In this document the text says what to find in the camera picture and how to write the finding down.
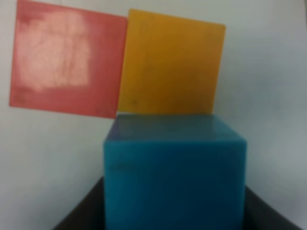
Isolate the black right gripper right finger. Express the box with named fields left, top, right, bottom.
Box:
left=243, top=186, right=301, bottom=230

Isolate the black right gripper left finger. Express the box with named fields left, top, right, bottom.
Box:
left=55, top=177, right=106, bottom=230

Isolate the blue block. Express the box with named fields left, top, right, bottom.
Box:
left=104, top=114, right=247, bottom=230

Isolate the red block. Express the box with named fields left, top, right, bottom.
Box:
left=9, top=0, right=128, bottom=118

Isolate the orange block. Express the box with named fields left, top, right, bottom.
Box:
left=118, top=9, right=226, bottom=114

